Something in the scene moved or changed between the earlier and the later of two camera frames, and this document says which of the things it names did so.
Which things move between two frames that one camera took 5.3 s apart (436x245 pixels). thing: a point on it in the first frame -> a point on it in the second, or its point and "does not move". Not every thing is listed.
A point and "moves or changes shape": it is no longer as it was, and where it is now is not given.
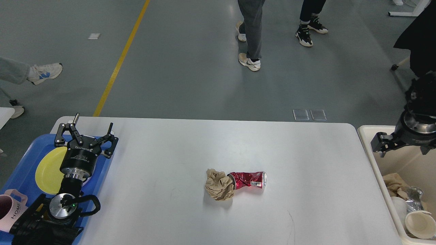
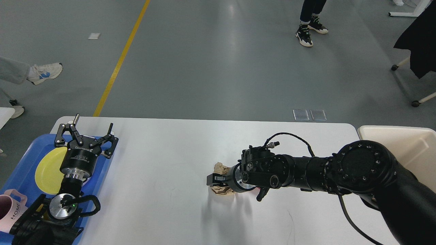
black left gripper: [80, 159] does not move
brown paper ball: [219, 186] moves or changes shape
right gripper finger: [382, 142] -> [215, 179]
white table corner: [5, 114] does not move
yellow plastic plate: [48, 174] does not move
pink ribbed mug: [12, 205] does not move
